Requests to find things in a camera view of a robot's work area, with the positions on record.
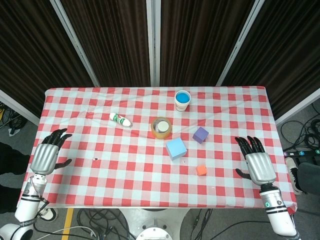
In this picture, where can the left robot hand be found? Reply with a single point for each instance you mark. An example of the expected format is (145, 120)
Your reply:
(45, 157)

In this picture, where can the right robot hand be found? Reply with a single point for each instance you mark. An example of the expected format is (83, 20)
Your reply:
(260, 167)

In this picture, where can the purple foam cube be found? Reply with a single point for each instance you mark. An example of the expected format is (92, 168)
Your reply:
(200, 135)

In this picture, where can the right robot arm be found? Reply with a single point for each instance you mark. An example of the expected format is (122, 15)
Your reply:
(277, 212)

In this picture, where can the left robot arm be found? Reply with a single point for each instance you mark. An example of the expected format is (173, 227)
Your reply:
(27, 207)

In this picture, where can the white paper cup stack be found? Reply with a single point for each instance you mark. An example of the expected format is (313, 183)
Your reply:
(181, 107)

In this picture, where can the dark trouser leg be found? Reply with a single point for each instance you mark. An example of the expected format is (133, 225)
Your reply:
(311, 177)
(12, 157)

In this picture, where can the white black sneaker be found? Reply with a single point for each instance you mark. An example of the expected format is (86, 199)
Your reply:
(50, 215)
(295, 175)

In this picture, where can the black power strip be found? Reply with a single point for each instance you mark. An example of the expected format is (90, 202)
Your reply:
(300, 152)

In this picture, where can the small orange foam cube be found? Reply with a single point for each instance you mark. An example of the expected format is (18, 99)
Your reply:
(201, 170)

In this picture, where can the red white checkered tablecloth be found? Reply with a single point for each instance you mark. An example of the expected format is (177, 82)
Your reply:
(125, 180)

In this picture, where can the white green drink bottle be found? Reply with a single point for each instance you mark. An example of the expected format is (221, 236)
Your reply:
(120, 120)

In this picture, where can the large light blue foam cube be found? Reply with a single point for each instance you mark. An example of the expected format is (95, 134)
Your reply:
(176, 148)

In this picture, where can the yellow-brown packing tape roll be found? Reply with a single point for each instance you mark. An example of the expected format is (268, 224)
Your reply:
(163, 135)

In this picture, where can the blue ball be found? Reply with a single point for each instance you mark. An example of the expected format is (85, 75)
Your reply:
(182, 97)

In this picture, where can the white round disc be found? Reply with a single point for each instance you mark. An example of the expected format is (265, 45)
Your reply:
(163, 126)

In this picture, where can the dark brown curtain panel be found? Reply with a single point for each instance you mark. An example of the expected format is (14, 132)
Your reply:
(287, 50)
(32, 50)
(200, 42)
(112, 42)

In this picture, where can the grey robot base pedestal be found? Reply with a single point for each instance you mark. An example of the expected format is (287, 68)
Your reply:
(155, 222)

